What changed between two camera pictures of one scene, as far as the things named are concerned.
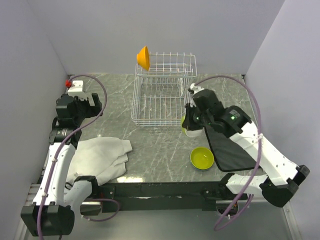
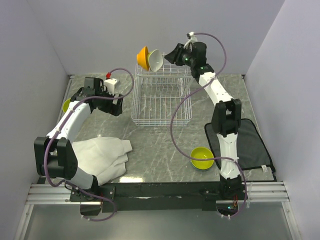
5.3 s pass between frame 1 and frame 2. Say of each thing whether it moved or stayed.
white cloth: stayed
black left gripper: moved
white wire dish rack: stayed
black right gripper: moved
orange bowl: stayed
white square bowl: moved
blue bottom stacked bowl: stayed
